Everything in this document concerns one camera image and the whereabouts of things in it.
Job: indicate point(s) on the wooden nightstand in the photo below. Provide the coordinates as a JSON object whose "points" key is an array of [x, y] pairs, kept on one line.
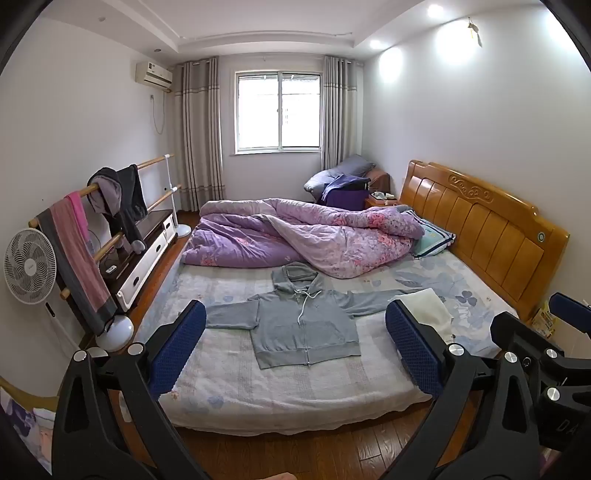
{"points": [[381, 191]]}

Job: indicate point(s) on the grey zip hoodie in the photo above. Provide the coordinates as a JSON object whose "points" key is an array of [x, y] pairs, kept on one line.
{"points": [[300, 318]]}

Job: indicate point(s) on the grey striped curtain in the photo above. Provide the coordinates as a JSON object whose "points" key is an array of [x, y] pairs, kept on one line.
{"points": [[339, 113], [198, 134]]}

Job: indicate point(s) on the blue patterned pillow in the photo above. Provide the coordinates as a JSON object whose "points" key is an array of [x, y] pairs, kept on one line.
{"points": [[431, 240]]}

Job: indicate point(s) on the dark jacket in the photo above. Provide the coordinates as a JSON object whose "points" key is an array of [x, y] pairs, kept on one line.
{"points": [[124, 194]]}

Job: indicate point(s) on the white low cabinet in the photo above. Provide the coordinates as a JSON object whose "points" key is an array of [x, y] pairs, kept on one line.
{"points": [[145, 249]]}

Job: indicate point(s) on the white folded cloth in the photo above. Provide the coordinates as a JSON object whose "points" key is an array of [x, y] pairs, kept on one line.
{"points": [[431, 309]]}

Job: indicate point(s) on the pink towel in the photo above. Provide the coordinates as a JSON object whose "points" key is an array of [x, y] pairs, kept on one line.
{"points": [[85, 249]]}

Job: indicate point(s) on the white standing fan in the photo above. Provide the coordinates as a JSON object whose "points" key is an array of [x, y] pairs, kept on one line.
{"points": [[30, 272]]}

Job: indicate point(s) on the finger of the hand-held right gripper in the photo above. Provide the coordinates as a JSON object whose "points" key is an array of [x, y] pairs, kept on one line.
{"points": [[570, 307], [521, 330]]}

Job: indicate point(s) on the ceiling spotlight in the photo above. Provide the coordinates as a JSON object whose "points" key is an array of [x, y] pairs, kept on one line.
{"points": [[375, 44], [435, 10]]}

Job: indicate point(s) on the window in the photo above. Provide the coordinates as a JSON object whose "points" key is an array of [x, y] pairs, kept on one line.
{"points": [[278, 110]]}

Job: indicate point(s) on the white air conditioner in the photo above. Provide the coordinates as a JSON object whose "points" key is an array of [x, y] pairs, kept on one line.
{"points": [[154, 74]]}

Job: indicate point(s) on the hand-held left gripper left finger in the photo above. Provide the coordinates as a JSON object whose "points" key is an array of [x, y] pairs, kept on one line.
{"points": [[182, 344]]}

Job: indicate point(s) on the grey bedding pile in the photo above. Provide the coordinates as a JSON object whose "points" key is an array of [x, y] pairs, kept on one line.
{"points": [[337, 175]]}

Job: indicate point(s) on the wooden headboard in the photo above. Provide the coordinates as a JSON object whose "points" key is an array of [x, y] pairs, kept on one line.
{"points": [[480, 226]]}

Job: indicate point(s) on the bed with floral sheet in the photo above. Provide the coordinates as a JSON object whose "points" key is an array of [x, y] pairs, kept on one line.
{"points": [[351, 332]]}

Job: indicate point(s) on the purple cloth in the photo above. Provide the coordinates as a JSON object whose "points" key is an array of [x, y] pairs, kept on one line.
{"points": [[346, 191]]}

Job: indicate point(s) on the wall hanging ornament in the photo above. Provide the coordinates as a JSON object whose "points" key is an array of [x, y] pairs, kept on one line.
{"points": [[474, 30]]}

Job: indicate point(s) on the grey towel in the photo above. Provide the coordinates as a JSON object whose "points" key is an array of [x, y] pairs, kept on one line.
{"points": [[60, 272]]}

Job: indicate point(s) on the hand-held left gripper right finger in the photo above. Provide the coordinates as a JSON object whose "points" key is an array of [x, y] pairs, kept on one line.
{"points": [[413, 344]]}

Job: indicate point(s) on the printed cloth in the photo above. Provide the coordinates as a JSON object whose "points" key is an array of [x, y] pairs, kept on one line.
{"points": [[27, 424]]}

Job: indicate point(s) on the yellow box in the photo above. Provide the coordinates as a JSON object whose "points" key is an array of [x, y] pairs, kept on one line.
{"points": [[545, 321]]}

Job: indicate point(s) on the wooden clothes rack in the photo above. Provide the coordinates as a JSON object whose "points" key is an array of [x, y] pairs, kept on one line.
{"points": [[152, 194]]}

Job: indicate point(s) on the purple floral quilt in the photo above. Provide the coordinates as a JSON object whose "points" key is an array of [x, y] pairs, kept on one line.
{"points": [[318, 233]]}

